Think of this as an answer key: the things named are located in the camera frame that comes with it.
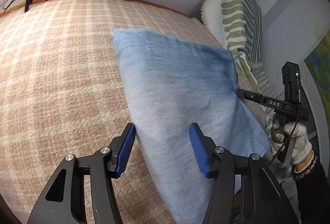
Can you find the dark sleeved right forearm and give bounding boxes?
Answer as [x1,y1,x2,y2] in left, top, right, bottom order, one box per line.
[292,150,329,223]

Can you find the white gloved right hand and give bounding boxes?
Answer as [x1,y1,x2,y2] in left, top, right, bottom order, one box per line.
[269,114,314,165]

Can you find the green striped white pillow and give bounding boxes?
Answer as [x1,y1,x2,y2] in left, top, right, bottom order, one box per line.
[200,0,297,183]

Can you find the plaid beige bed cover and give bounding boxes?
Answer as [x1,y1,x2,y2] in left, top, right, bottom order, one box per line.
[1,0,224,223]

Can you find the framed green painting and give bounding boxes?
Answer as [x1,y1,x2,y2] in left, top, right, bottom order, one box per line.
[299,30,330,152]

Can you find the light blue denim jeans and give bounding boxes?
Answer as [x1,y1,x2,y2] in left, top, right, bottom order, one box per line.
[112,28,270,223]

